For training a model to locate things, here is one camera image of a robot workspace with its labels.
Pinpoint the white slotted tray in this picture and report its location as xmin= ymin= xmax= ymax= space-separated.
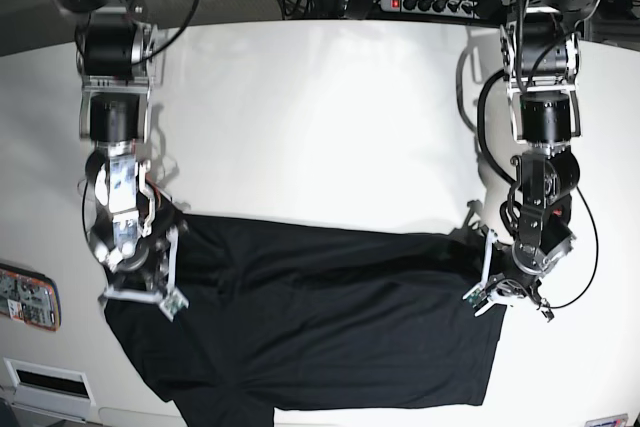
xmin=3 ymin=358 xmax=95 ymax=423

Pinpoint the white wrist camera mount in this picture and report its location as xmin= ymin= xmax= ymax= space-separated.
xmin=462 ymin=227 xmax=539 ymax=319
xmin=100 ymin=226 xmax=189 ymax=321

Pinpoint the white power strip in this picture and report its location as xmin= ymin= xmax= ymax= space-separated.
xmin=379 ymin=0 xmax=478 ymax=20

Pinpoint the black T-shirt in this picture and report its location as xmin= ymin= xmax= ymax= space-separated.
xmin=105 ymin=215 xmax=504 ymax=426

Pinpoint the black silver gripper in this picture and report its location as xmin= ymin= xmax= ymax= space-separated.
xmin=492 ymin=236 xmax=575 ymax=322
xmin=92 ymin=226 xmax=170 ymax=292

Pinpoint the orange screw assortment box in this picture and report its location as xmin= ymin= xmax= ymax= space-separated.
xmin=1 ymin=263 xmax=61 ymax=332

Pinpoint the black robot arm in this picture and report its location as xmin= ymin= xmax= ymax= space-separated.
xmin=463 ymin=0 xmax=601 ymax=320
xmin=53 ymin=0 xmax=171 ymax=299

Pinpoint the colourful sticker card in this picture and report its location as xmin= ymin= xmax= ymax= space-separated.
xmin=584 ymin=413 xmax=629 ymax=427

